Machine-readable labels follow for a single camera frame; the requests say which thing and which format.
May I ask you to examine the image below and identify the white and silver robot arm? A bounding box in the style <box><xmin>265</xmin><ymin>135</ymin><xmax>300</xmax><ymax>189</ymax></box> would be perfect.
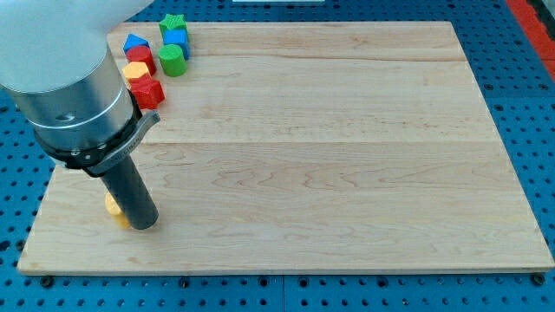
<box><xmin>1</xmin><ymin>0</ymin><xmax>150</xmax><ymax>151</ymax></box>

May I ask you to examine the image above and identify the light wooden board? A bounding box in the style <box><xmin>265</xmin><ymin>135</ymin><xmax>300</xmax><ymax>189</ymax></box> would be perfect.
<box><xmin>18</xmin><ymin>22</ymin><xmax>554</xmax><ymax>276</ymax></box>

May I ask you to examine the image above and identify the red star block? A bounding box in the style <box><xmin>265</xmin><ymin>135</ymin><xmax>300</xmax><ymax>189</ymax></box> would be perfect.
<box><xmin>131</xmin><ymin>77</ymin><xmax>166</xmax><ymax>110</ymax></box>

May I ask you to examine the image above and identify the green cylinder block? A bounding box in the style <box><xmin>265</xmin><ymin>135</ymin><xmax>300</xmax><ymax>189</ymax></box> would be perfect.
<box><xmin>159</xmin><ymin>44</ymin><xmax>187</xmax><ymax>77</ymax></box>

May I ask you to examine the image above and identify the blue cube block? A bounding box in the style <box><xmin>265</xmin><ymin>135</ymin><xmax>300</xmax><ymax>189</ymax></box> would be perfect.
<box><xmin>163</xmin><ymin>29</ymin><xmax>190</xmax><ymax>61</ymax></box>

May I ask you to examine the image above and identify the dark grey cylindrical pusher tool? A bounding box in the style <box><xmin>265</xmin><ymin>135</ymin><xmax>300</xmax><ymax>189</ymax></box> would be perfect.
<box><xmin>101</xmin><ymin>156</ymin><xmax>159</xmax><ymax>230</ymax></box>

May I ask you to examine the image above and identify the yellow hexagon block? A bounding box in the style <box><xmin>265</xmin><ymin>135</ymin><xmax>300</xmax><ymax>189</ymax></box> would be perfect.
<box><xmin>121</xmin><ymin>62</ymin><xmax>151</xmax><ymax>83</ymax></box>

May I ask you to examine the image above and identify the green star block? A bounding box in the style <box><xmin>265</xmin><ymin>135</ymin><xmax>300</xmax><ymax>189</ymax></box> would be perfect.
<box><xmin>159</xmin><ymin>14</ymin><xmax>187</xmax><ymax>36</ymax></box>

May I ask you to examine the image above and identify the yellow block under tool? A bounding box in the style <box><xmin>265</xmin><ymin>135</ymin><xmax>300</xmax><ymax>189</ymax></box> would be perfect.
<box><xmin>105</xmin><ymin>192</ymin><xmax>131</xmax><ymax>229</ymax></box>

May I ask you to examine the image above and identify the red cylinder block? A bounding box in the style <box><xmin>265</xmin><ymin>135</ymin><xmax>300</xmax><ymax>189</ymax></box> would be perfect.
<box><xmin>126</xmin><ymin>45</ymin><xmax>157</xmax><ymax>75</ymax></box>

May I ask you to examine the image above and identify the black clamp with silver lever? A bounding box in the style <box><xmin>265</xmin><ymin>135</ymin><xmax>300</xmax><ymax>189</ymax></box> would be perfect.
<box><xmin>36</xmin><ymin>91</ymin><xmax>160</xmax><ymax>178</ymax></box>

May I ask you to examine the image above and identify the blue triangle block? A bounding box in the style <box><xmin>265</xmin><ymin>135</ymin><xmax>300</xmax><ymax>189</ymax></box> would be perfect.
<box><xmin>122</xmin><ymin>34</ymin><xmax>150</xmax><ymax>54</ymax></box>

